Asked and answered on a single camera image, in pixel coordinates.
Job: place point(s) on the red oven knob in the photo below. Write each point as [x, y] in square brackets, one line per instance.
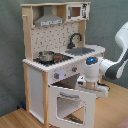
[74, 69]
[56, 75]

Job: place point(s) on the grey range hood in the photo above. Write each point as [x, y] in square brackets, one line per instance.
[48, 18]

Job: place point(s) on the red oven knob left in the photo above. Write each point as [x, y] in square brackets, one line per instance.
[56, 75]

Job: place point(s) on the toy microwave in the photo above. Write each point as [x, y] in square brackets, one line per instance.
[78, 11]

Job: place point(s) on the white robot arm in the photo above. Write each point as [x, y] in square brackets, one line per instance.
[96, 66]

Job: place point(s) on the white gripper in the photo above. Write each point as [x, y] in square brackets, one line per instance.
[100, 90]

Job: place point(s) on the grey toy sink basin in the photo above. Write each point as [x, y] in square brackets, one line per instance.
[79, 51]

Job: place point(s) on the black toy faucet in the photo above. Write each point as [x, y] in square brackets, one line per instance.
[73, 40]

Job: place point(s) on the red oven knob right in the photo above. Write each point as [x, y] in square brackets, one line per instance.
[74, 69]

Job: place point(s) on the silver toy pot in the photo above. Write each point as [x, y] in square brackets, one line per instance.
[46, 56]

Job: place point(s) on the white oven door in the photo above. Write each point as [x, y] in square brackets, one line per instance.
[65, 101]

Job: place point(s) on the black toy stovetop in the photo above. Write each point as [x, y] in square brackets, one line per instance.
[57, 58]

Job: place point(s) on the wooden toy kitchen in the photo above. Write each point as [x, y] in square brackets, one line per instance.
[39, 78]

